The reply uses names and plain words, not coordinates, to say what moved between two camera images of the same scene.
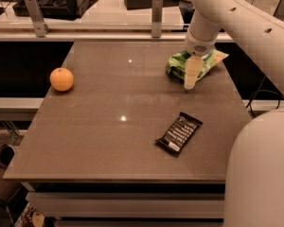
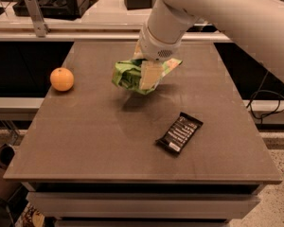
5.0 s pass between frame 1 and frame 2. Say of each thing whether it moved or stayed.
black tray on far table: stayed
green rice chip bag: moved
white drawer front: stayed
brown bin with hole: stayed
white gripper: moved
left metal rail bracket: stayed
